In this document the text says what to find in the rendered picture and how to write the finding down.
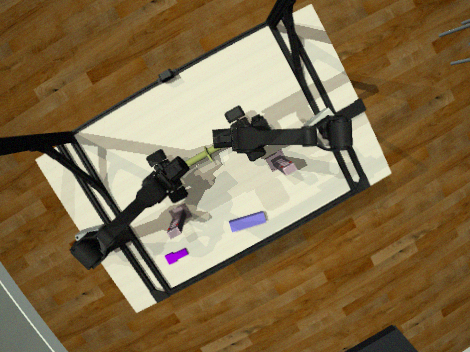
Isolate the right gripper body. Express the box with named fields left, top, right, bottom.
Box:
left=146, top=149, right=188, bottom=203

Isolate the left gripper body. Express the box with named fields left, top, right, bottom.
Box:
left=224, top=105, right=266, bottom=162

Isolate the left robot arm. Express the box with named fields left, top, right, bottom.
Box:
left=212, top=114, right=353, bottom=154

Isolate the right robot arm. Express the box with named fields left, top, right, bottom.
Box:
left=70, top=156, right=190, bottom=270

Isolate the purple flat block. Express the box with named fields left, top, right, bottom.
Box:
left=165, top=248, right=188, bottom=264

